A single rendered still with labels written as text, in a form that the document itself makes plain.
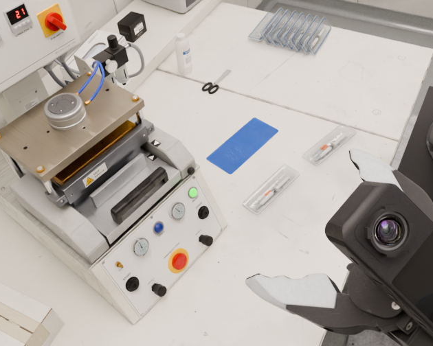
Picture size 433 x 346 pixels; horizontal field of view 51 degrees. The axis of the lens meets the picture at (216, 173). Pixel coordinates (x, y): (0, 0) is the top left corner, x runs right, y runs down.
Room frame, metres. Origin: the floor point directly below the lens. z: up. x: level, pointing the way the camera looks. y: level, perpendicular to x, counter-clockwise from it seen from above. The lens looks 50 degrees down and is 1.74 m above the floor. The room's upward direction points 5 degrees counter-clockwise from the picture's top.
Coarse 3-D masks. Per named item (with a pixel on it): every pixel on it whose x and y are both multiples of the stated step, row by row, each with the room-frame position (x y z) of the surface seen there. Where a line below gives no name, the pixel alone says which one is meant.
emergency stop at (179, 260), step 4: (176, 256) 0.55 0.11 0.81; (180, 256) 0.55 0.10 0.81; (184, 256) 0.55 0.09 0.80; (176, 260) 0.54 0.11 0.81; (180, 260) 0.54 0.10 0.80; (184, 260) 0.55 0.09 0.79; (176, 264) 0.53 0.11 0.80; (180, 264) 0.54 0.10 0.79; (184, 264) 0.54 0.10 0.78; (176, 268) 0.53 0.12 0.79; (180, 268) 0.53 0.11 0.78
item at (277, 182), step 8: (280, 168) 0.82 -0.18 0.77; (288, 168) 0.82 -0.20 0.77; (272, 176) 0.79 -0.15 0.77; (280, 176) 0.79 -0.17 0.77; (288, 176) 0.79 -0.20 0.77; (264, 184) 0.77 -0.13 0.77; (272, 184) 0.77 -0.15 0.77; (280, 184) 0.76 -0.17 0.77; (256, 192) 0.74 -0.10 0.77; (264, 192) 0.74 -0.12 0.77; (272, 192) 0.74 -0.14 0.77; (248, 200) 0.72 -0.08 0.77; (256, 200) 0.72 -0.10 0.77; (264, 200) 0.71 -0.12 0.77; (256, 208) 0.69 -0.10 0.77
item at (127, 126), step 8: (128, 120) 0.76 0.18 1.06; (120, 128) 0.73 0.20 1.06; (128, 128) 0.73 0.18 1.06; (112, 136) 0.71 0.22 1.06; (120, 136) 0.71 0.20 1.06; (96, 144) 0.69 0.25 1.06; (104, 144) 0.69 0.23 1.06; (112, 144) 0.69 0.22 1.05; (88, 152) 0.67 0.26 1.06; (96, 152) 0.67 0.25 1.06; (80, 160) 0.65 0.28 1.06; (88, 160) 0.65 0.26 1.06; (64, 168) 0.63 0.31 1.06; (72, 168) 0.63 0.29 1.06; (80, 168) 0.63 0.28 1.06; (56, 176) 0.61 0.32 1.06; (64, 176) 0.61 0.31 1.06; (72, 176) 0.61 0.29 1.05; (56, 184) 0.62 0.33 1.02
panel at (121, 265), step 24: (168, 216) 0.61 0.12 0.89; (192, 216) 0.63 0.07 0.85; (216, 216) 0.66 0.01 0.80; (168, 240) 0.57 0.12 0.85; (192, 240) 0.59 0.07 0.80; (120, 264) 0.49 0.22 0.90; (144, 264) 0.51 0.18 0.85; (168, 264) 0.53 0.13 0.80; (120, 288) 0.46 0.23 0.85; (144, 288) 0.48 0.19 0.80; (168, 288) 0.50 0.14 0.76; (144, 312) 0.44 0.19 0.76
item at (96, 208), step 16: (144, 160) 0.70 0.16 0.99; (160, 160) 0.71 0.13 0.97; (112, 176) 0.64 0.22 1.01; (128, 176) 0.66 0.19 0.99; (144, 176) 0.67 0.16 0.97; (176, 176) 0.66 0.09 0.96; (96, 192) 0.60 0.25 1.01; (112, 192) 0.62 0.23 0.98; (128, 192) 0.62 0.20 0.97; (160, 192) 0.63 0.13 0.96; (80, 208) 0.59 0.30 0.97; (96, 208) 0.59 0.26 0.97; (144, 208) 0.59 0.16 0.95; (96, 224) 0.55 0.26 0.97; (112, 224) 0.54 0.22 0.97; (128, 224) 0.55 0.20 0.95; (112, 240) 0.52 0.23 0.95
